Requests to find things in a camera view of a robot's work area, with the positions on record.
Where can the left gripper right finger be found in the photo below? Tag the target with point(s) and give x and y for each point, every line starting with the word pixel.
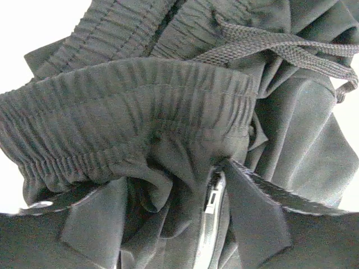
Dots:
pixel 275 228

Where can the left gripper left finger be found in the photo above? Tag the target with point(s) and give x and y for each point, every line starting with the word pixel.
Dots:
pixel 61 234

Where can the black shorts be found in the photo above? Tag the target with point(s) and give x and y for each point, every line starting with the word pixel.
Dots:
pixel 146 101

